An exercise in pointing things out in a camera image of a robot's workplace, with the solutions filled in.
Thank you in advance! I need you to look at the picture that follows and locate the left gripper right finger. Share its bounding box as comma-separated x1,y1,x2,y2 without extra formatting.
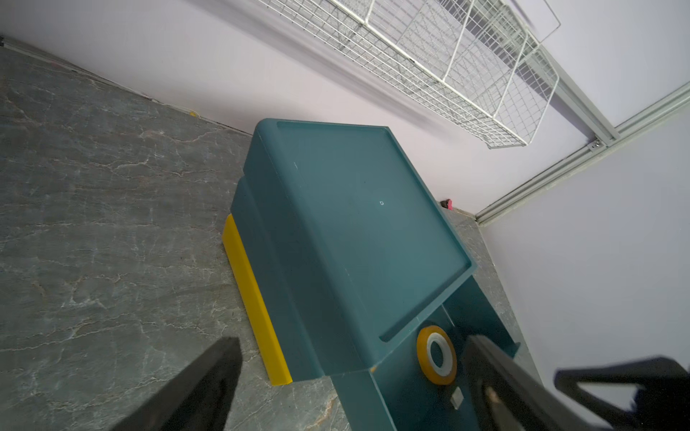
462,335,595,430

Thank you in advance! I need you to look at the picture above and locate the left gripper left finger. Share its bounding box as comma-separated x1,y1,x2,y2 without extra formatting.
113,337,243,430

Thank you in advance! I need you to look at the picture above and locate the orange tape roll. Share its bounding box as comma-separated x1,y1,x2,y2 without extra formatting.
416,325,457,386

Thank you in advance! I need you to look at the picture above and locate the teal three-drawer cabinet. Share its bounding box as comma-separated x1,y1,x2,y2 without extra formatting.
230,119,519,430

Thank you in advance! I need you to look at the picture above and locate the small pink object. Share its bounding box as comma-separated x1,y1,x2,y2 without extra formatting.
440,199,453,211

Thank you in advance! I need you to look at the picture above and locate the white wire wall shelf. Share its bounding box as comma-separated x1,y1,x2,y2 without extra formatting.
264,0,560,148

